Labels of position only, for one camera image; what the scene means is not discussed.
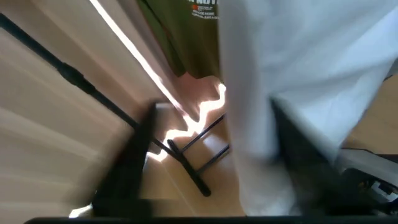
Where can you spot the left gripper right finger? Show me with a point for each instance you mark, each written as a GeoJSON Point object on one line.
{"type": "Point", "coordinates": [311, 180]}

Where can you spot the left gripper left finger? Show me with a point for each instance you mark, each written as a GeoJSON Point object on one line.
{"type": "Point", "coordinates": [124, 180]}

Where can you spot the pale grey shorts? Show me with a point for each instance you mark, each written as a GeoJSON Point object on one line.
{"type": "Point", "coordinates": [295, 46]}

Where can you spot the green printed shirt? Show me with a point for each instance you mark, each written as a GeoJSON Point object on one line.
{"type": "Point", "coordinates": [186, 40]}

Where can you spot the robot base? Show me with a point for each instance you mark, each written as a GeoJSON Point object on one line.
{"type": "Point", "coordinates": [370, 168]}

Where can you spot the black clothes rack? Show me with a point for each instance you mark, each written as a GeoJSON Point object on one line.
{"type": "Point", "coordinates": [74, 77]}

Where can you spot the beige curtain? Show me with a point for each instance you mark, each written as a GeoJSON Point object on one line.
{"type": "Point", "coordinates": [46, 124]}

